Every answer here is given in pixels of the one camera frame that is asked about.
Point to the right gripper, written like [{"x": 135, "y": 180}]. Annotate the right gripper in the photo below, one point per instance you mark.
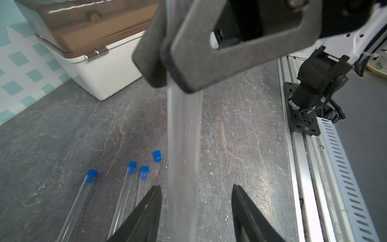
[{"x": 267, "y": 30}]

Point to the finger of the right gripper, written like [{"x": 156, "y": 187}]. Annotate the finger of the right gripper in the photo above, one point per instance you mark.
[{"x": 146, "y": 56}]

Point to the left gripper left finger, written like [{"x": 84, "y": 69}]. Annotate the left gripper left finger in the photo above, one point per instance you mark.
[{"x": 143, "y": 223}]

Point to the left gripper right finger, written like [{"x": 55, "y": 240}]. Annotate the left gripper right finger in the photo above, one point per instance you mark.
[{"x": 249, "y": 223}]

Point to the clear test tube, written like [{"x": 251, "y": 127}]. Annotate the clear test tube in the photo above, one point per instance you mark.
[
  {"x": 74, "y": 213},
  {"x": 118, "y": 216},
  {"x": 184, "y": 130},
  {"x": 141, "y": 191}
]

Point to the blue stopper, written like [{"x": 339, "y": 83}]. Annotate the blue stopper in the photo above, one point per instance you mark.
[
  {"x": 144, "y": 170},
  {"x": 157, "y": 155},
  {"x": 131, "y": 168},
  {"x": 90, "y": 175}
]

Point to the brown lid storage box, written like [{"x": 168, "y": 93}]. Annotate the brown lid storage box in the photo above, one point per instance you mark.
[{"x": 92, "y": 40}]

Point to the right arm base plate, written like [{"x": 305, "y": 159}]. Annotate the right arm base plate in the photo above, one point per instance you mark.
[{"x": 304, "y": 122}]

